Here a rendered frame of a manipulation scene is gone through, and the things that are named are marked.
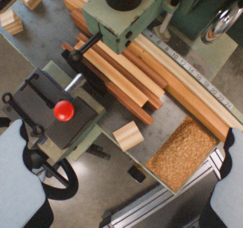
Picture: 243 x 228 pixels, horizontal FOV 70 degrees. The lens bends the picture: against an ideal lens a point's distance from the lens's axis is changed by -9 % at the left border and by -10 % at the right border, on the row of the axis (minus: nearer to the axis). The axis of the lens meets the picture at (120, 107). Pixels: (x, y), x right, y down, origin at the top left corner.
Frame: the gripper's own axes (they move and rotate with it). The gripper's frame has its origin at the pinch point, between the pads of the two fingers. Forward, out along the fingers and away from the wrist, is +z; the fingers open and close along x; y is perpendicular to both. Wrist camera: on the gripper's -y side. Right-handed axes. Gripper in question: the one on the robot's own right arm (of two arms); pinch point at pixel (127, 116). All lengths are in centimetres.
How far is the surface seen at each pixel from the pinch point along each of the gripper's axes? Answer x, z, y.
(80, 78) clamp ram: -8.1, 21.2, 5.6
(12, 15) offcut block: -25.6, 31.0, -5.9
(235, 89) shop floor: 84, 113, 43
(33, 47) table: -21.2, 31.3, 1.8
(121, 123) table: -0.4, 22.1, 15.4
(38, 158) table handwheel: -20.7, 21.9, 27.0
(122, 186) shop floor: 2, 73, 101
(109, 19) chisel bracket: -2.4, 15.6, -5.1
